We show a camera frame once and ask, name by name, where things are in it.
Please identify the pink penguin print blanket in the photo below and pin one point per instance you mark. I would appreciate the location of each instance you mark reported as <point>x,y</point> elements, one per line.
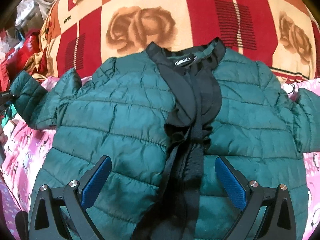
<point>24,155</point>

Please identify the red shiny clothes pile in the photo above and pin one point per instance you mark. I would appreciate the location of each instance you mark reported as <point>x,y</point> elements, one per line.
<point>29,58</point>

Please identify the green knit garment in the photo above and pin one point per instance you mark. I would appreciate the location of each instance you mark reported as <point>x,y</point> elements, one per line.
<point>9,114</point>

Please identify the green quilted puffer jacket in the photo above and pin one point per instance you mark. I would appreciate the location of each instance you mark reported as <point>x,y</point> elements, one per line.
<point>163,118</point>

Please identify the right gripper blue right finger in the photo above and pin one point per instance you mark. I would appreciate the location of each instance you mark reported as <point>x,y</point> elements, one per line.
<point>233,181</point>

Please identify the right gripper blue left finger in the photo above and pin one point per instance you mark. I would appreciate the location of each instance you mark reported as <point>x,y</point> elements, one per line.
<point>92,182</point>

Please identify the orange red rose blanket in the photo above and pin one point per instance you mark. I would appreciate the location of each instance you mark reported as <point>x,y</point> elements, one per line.
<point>82,34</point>

